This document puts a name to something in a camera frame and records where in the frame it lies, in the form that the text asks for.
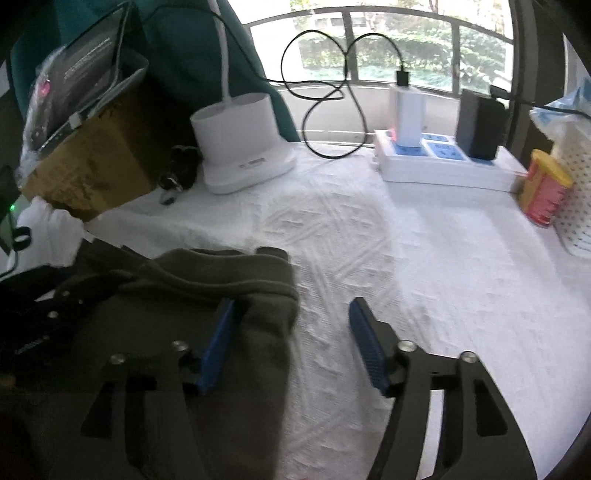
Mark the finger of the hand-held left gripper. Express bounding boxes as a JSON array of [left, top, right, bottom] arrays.
[[46, 271, 136, 325]]

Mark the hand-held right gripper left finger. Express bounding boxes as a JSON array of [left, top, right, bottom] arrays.
[[78, 299, 237, 480]]

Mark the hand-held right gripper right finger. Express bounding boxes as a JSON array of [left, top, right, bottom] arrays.
[[348, 298, 539, 480]]

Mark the grey-green sweater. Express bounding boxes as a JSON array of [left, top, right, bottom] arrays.
[[0, 247, 302, 480]]

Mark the white crumpled cloth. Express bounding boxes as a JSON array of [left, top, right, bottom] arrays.
[[17, 196, 87, 269]]

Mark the cardboard box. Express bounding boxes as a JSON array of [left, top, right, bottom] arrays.
[[21, 80, 163, 223]]

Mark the bunch of keys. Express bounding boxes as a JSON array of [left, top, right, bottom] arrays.
[[158, 144, 202, 207]]

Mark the white power strip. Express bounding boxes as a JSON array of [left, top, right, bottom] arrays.
[[372, 128, 530, 193]]

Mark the white desk lamp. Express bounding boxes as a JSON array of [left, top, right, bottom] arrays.
[[189, 0, 299, 195]]

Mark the dark screen in plastic wrap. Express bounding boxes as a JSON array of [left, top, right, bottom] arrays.
[[21, 2, 149, 154]]

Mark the white charger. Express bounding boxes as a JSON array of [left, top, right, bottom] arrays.
[[388, 83, 428, 149]]

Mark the red can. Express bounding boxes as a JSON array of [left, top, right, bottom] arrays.
[[518, 148, 574, 229]]

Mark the black power adapter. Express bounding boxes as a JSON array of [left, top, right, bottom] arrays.
[[455, 88, 507, 161]]

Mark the white perforated basket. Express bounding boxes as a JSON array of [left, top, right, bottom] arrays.
[[551, 124, 591, 258]]

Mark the teal curtain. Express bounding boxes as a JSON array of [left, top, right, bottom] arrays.
[[9, 0, 302, 145]]

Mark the window railing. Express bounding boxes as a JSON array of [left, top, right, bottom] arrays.
[[244, 4, 519, 99]]

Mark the blue white plastic bag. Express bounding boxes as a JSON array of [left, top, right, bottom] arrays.
[[529, 76, 591, 140]]

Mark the black charger cable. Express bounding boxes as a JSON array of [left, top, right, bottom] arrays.
[[212, 9, 410, 161]]

